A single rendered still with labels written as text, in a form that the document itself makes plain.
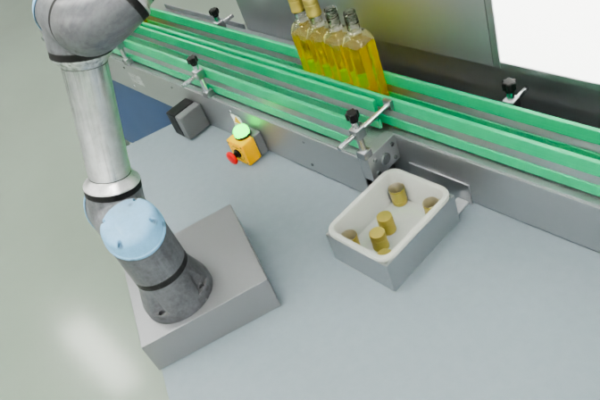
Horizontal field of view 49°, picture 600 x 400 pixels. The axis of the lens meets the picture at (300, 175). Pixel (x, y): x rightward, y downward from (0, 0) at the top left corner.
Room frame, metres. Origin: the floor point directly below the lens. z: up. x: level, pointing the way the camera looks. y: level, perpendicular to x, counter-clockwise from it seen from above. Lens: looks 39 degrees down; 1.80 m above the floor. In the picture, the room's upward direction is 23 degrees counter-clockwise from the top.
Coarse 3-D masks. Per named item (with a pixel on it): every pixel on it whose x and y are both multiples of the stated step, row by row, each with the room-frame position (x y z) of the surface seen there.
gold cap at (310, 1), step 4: (304, 0) 1.37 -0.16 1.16; (308, 0) 1.36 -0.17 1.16; (312, 0) 1.36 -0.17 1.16; (316, 0) 1.37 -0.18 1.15; (304, 4) 1.37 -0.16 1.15; (308, 4) 1.36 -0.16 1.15; (312, 4) 1.36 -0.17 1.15; (316, 4) 1.36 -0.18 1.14; (304, 8) 1.38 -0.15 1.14; (308, 8) 1.37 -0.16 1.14; (312, 8) 1.36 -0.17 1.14; (316, 8) 1.36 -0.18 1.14; (320, 8) 1.37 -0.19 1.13; (308, 12) 1.37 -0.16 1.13; (312, 12) 1.36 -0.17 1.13; (316, 12) 1.36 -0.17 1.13; (320, 12) 1.37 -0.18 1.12; (308, 16) 1.37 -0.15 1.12; (312, 16) 1.36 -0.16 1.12; (316, 16) 1.36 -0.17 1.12
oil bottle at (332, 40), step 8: (328, 32) 1.33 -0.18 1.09; (336, 32) 1.31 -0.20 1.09; (344, 32) 1.31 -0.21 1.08; (328, 40) 1.32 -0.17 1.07; (336, 40) 1.30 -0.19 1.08; (328, 48) 1.33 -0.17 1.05; (336, 48) 1.30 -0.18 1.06; (328, 56) 1.33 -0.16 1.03; (336, 56) 1.31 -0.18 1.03; (344, 56) 1.29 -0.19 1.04; (336, 64) 1.32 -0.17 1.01; (344, 64) 1.29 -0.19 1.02; (336, 72) 1.33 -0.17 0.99; (344, 72) 1.30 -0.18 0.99; (344, 80) 1.31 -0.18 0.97; (352, 80) 1.29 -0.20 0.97
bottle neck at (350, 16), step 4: (352, 8) 1.29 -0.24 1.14; (344, 12) 1.28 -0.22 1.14; (348, 12) 1.29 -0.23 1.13; (352, 12) 1.27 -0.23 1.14; (344, 16) 1.28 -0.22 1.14; (348, 16) 1.27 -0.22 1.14; (352, 16) 1.27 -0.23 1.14; (356, 16) 1.27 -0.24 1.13; (344, 20) 1.28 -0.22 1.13; (348, 20) 1.27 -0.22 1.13; (352, 20) 1.27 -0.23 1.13; (356, 20) 1.27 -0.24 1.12; (348, 24) 1.27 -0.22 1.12; (352, 24) 1.27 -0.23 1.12; (356, 24) 1.27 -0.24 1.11; (348, 28) 1.27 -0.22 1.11; (352, 28) 1.27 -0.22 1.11; (356, 28) 1.27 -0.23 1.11; (360, 28) 1.27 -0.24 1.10; (348, 32) 1.28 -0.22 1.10; (352, 32) 1.27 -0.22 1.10; (356, 32) 1.27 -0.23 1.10
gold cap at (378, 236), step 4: (376, 228) 0.98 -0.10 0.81; (380, 228) 0.97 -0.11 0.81; (372, 232) 0.97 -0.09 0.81; (376, 232) 0.97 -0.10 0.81; (380, 232) 0.96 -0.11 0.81; (384, 232) 0.96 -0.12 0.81; (372, 236) 0.96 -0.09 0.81; (376, 236) 0.96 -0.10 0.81; (380, 236) 0.95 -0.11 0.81; (384, 236) 0.95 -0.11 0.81; (372, 240) 0.96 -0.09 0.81; (376, 240) 0.95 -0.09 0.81; (380, 240) 0.95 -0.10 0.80; (384, 240) 0.95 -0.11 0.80; (372, 244) 0.96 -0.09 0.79; (376, 244) 0.95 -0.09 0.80; (380, 244) 0.95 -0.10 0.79; (384, 244) 0.95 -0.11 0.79; (388, 244) 0.96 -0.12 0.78; (376, 248) 0.95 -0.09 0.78; (380, 248) 0.95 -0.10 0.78
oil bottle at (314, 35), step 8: (312, 32) 1.36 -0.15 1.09; (320, 32) 1.35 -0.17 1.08; (312, 40) 1.36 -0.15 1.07; (320, 40) 1.34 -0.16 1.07; (312, 48) 1.37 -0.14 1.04; (320, 48) 1.35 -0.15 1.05; (312, 56) 1.38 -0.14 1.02; (320, 56) 1.36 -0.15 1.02; (320, 64) 1.37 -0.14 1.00; (328, 64) 1.34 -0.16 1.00; (320, 72) 1.38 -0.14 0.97; (328, 72) 1.35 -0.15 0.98
